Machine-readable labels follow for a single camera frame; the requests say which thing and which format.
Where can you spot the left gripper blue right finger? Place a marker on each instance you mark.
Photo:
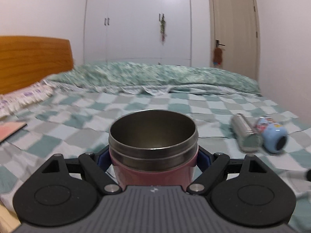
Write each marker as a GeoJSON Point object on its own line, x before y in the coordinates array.
{"type": "Point", "coordinates": [212, 164]}

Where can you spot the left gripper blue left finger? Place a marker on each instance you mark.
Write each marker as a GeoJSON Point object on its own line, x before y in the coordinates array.
{"type": "Point", "coordinates": [96, 163]}

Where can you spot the pink steel cup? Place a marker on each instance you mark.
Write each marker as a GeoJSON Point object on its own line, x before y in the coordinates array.
{"type": "Point", "coordinates": [154, 148]}

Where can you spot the blue cartoon sticker cup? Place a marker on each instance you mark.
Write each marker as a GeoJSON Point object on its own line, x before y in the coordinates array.
{"type": "Point", "coordinates": [274, 135]}

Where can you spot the beige room door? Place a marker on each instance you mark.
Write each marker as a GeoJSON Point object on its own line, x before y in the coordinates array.
{"type": "Point", "coordinates": [235, 23]}

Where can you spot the checkered green bed sheet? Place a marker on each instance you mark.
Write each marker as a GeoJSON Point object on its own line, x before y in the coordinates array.
{"type": "Point", "coordinates": [74, 123]}

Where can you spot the green floral duvet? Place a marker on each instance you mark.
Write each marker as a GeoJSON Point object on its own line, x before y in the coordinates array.
{"type": "Point", "coordinates": [137, 78]}

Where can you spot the pink flat book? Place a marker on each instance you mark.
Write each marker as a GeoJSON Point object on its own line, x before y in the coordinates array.
{"type": "Point", "coordinates": [9, 128]}

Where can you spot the purple floral pillow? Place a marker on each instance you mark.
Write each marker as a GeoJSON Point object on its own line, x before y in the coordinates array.
{"type": "Point", "coordinates": [16, 100]}

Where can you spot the wooden headboard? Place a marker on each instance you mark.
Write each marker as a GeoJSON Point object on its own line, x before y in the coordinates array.
{"type": "Point", "coordinates": [28, 59]}

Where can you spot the white built-in wardrobe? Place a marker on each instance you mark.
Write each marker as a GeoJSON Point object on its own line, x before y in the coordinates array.
{"type": "Point", "coordinates": [129, 30]}

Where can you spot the green hanging ornament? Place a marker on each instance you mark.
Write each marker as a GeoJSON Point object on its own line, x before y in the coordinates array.
{"type": "Point", "coordinates": [163, 28]}

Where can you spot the brown plush toy on handle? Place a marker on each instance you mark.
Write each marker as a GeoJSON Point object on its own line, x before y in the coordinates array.
{"type": "Point", "coordinates": [217, 56]}

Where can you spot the black door handle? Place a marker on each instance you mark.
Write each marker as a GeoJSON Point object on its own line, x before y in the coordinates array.
{"type": "Point", "coordinates": [218, 44]}

